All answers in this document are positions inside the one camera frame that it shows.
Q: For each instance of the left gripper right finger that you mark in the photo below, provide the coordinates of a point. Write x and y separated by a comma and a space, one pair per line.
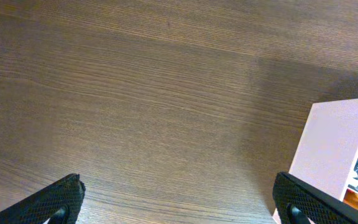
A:
300, 203

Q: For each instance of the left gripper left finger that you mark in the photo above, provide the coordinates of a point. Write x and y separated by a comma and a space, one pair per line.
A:
60, 202

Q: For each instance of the white cardboard box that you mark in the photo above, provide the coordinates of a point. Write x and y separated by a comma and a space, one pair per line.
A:
328, 150

